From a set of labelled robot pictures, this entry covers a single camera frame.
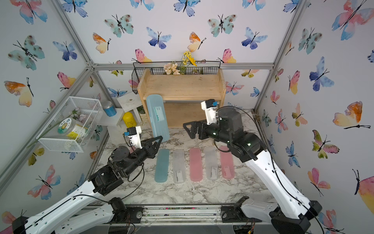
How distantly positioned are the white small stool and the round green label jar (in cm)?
28

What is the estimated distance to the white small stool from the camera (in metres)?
0.94

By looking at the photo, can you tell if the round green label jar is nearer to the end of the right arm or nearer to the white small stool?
the white small stool

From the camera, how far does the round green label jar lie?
2.09 feet
